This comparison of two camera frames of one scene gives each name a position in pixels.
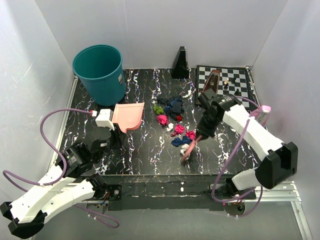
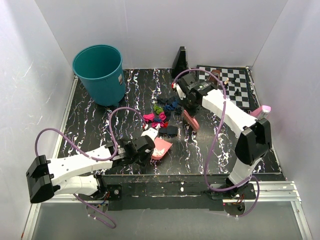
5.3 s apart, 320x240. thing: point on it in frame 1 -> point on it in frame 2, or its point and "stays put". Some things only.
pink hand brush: x=191 y=147 -> x=193 y=122
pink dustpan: x=128 y=116 -> x=160 y=143
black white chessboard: x=236 y=80 stays put
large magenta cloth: x=179 y=129 -> x=162 y=116
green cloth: x=158 y=110 stays put
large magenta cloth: x=162 y=119 -> x=149 y=117
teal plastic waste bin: x=100 y=68 stays put
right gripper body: x=208 y=125 -> x=191 y=109
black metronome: x=179 y=69 stays put
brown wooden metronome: x=212 y=83 stays put
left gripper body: x=115 y=143 -> x=141 y=160
